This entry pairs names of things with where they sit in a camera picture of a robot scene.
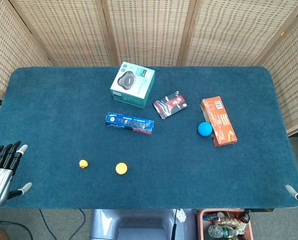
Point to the right robot hand grey fingertips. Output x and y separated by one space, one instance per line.
295 193

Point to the small yellow toy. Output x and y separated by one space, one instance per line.
83 164

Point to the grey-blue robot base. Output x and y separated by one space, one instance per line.
139 225

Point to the dark glass bottle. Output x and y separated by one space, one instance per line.
244 221

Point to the brown plastic bottle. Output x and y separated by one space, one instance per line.
225 221

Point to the clear bottle green label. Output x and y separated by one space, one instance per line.
221 231

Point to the dark blue carpet mat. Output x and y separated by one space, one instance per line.
64 112

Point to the pink plastic bin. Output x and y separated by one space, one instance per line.
200 225

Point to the orange rectangular box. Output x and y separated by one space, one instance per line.
220 122

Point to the blue ball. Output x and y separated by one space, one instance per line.
205 129

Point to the white power strip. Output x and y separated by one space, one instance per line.
182 215

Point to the woven rattan screen panel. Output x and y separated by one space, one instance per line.
11 50
69 32
292 75
234 32
149 32

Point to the yellow ball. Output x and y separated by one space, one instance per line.
121 168

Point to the long blue printed box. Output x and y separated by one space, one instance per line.
129 123

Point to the black red snack packet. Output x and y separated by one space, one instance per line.
170 105

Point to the white green speaker box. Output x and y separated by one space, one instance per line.
131 85

